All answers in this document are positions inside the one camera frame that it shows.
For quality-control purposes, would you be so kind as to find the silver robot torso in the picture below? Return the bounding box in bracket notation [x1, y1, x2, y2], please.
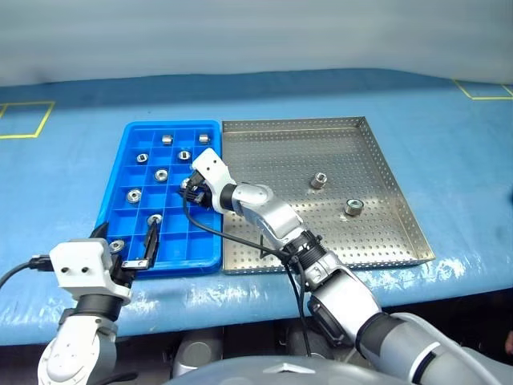
[162, 355, 386, 385]

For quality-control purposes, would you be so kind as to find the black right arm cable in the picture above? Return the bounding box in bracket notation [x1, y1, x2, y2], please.
[182, 170, 321, 360]

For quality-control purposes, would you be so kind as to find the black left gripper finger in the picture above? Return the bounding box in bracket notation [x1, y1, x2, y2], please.
[89, 221, 111, 242]
[142, 222, 160, 262]

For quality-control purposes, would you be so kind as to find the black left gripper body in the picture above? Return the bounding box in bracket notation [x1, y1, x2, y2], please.
[108, 250, 156, 288]

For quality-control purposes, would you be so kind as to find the dark grey rounded shape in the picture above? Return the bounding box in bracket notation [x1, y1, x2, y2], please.
[171, 326, 224, 379]

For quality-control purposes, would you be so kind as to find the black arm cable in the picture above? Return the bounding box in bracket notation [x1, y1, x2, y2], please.
[182, 170, 321, 360]
[0, 253, 52, 290]

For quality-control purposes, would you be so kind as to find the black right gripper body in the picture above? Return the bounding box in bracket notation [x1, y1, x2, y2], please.
[178, 177, 214, 209]

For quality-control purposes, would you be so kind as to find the blue plastic table cover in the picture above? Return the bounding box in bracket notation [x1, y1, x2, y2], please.
[0, 67, 513, 346]

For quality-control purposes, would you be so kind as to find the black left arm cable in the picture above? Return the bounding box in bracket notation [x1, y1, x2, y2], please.
[0, 253, 52, 290]

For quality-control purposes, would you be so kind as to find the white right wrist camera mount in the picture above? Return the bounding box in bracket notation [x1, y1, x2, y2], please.
[191, 147, 239, 210]

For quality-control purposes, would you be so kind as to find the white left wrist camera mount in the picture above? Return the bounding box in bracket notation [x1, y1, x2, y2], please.
[48, 238, 134, 306]

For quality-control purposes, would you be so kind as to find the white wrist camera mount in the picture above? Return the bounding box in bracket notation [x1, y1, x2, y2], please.
[191, 147, 239, 210]
[48, 238, 134, 306]

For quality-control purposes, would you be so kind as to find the perforated metal tray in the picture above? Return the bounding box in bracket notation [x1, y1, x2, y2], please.
[220, 115, 437, 276]

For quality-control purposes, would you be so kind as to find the blue compartment tray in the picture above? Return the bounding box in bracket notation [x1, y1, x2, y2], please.
[95, 120, 224, 270]

